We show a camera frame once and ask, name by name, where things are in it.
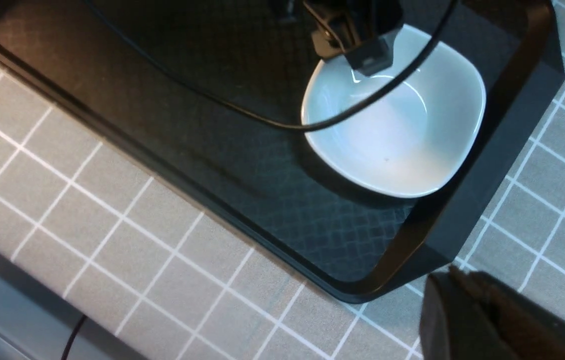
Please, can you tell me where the black serving tray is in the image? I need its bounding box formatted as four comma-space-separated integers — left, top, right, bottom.
0, 0, 565, 304

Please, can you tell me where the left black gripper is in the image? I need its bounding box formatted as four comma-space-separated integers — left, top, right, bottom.
282, 0, 404, 77

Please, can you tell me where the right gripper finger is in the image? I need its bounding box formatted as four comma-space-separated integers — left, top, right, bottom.
419, 265, 565, 360

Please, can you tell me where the grey checkered tablecloth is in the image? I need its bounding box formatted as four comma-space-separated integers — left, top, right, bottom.
0, 0, 565, 360

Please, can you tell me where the left camera black cable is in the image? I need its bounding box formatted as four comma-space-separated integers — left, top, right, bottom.
82, 0, 458, 133

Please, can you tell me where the white square sauce dish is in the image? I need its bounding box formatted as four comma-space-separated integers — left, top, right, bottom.
301, 25, 487, 199

